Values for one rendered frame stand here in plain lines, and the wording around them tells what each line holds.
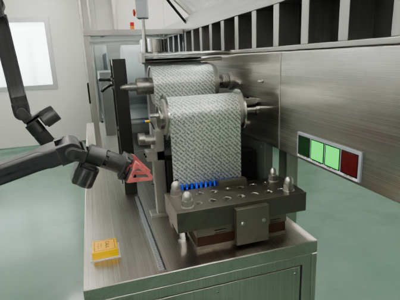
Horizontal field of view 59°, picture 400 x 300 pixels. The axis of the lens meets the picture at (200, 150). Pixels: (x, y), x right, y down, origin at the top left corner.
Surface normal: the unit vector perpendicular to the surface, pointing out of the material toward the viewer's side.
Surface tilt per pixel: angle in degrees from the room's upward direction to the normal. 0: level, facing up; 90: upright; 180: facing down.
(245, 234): 90
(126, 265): 0
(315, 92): 90
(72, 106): 90
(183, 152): 90
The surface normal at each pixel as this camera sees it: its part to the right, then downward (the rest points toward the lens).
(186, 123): 0.29, 0.23
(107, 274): -0.04, -0.97
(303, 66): -0.95, 0.11
